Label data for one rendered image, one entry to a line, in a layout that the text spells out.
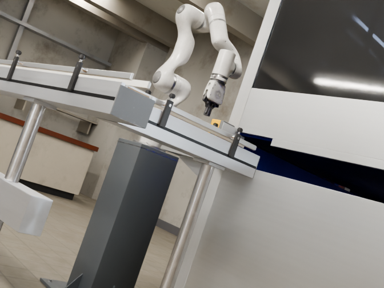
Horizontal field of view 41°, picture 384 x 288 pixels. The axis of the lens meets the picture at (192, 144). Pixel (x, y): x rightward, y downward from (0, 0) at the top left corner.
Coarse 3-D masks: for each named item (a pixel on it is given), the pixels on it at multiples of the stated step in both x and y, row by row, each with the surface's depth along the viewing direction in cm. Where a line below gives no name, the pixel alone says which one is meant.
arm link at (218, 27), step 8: (216, 24) 262; (224, 24) 263; (216, 32) 260; (224, 32) 260; (216, 40) 258; (224, 40) 258; (216, 48) 262; (224, 48) 260; (232, 48) 260; (240, 64) 259; (240, 72) 257
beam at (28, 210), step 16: (0, 176) 181; (0, 192) 173; (16, 192) 165; (32, 192) 166; (0, 208) 169; (16, 208) 162; (32, 208) 159; (48, 208) 162; (16, 224) 159; (32, 224) 159
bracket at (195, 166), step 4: (180, 156) 252; (184, 160) 250; (188, 160) 248; (192, 160) 246; (188, 164) 247; (192, 164) 245; (196, 164) 243; (200, 164) 241; (192, 168) 244; (196, 168) 242; (200, 168) 240; (196, 172) 241
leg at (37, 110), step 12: (24, 96) 181; (36, 108) 179; (48, 108) 184; (36, 120) 179; (24, 132) 178; (36, 132) 180; (24, 144) 178; (12, 156) 179; (24, 156) 178; (12, 168) 177; (12, 180) 177; (0, 228) 177
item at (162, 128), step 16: (160, 112) 168; (176, 112) 176; (128, 128) 164; (160, 128) 169; (176, 128) 174; (192, 128) 178; (208, 128) 187; (240, 128) 193; (176, 144) 175; (192, 144) 180; (208, 144) 185; (224, 144) 190; (240, 144) 208; (208, 160) 186; (224, 160) 191; (240, 160) 197; (256, 160) 203
